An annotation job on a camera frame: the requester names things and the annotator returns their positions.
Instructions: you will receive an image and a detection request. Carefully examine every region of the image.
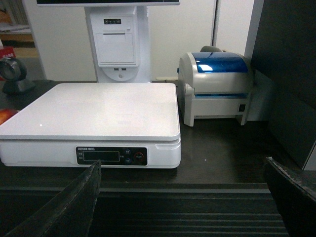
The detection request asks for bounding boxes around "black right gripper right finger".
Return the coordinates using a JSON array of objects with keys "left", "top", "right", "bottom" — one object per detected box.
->
[{"left": 264, "top": 157, "right": 316, "bottom": 237}]

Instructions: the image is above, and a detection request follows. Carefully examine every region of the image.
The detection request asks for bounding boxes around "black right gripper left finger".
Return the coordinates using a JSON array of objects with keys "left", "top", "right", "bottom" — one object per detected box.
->
[{"left": 6, "top": 160, "right": 101, "bottom": 237}]

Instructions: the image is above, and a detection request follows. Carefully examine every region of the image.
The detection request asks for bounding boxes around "dark red mango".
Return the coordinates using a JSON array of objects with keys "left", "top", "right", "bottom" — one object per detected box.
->
[{"left": 0, "top": 109, "right": 18, "bottom": 125}]

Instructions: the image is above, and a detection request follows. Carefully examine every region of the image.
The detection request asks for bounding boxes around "black checkout counter cabinet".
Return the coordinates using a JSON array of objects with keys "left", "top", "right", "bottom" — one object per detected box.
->
[{"left": 89, "top": 0, "right": 316, "bottom": 237}]

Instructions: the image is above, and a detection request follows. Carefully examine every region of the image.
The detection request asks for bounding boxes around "white electronic checkout scale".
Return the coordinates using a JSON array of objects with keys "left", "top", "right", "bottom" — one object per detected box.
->
[{"left": 0, "top": 83, "right": 181, "bottom": 168}]

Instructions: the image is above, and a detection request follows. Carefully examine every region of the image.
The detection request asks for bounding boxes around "grey blue label printer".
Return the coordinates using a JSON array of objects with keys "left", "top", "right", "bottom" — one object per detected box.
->
[{"left": 177, "top": 52, "right": 254, "bottom": 126}]

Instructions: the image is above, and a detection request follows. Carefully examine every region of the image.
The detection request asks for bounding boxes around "black desktop barcode scanner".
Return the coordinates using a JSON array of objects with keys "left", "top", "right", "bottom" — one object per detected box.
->
[{"left": 0, "top": 57, "right": 35, "bottom": 95}]

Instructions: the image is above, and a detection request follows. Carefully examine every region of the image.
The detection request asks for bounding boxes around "red fire extinguisher box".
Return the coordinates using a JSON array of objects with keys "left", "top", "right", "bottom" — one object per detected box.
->
[{"left": 0, "top": 45, "right": 16, "bottom": 59}]

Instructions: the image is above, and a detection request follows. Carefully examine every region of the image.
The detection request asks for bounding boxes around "grey office chair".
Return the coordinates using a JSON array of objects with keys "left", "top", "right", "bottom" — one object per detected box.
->
[{"left": 200, "top": 45, "right": 223, "bottom": 52}]

